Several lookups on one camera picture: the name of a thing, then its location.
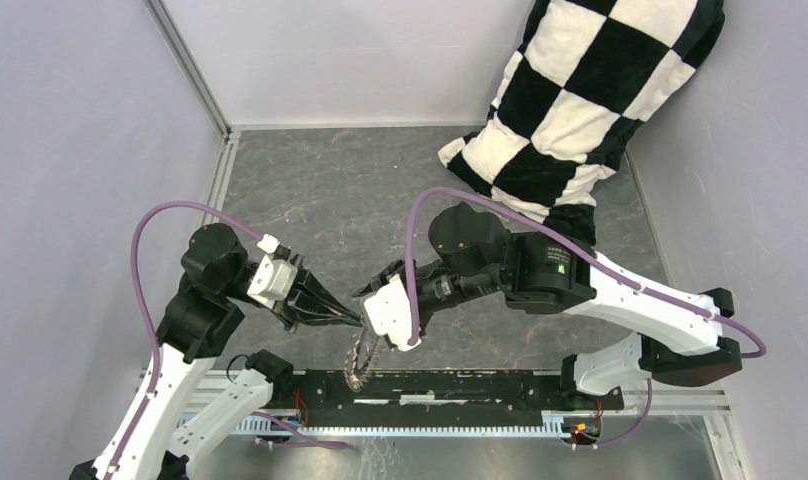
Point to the white slotted cable duct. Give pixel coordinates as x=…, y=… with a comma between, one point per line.
x=549, y=427

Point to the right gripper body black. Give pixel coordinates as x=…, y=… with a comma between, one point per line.
x=426, y=279

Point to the aluminium frame rail front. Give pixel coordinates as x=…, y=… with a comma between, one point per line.
x=526, y=390

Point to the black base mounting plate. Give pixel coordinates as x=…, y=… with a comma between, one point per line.
x=421, y=416

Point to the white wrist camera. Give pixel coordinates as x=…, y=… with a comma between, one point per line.
x=275, y=274
x=388, y=313

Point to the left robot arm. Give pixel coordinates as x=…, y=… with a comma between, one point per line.
x=152, y=442

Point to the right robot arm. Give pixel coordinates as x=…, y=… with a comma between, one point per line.
x=673, y=337

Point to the metal disc with key rings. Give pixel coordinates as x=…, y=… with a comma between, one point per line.
x=361, y=360

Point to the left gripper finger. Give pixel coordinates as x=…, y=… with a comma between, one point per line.
x=321, y=314
x=312, y=290

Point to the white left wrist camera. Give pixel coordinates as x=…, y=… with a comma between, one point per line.
x=275, y=274

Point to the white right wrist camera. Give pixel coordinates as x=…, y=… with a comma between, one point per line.
x=388, y=313

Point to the aluminium corner post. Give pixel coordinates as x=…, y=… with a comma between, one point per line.
x=183, y=55

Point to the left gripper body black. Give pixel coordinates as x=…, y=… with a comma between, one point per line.
x=285, y=304

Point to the black and white checkered pillow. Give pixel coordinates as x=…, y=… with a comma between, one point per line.
x=586, y=76

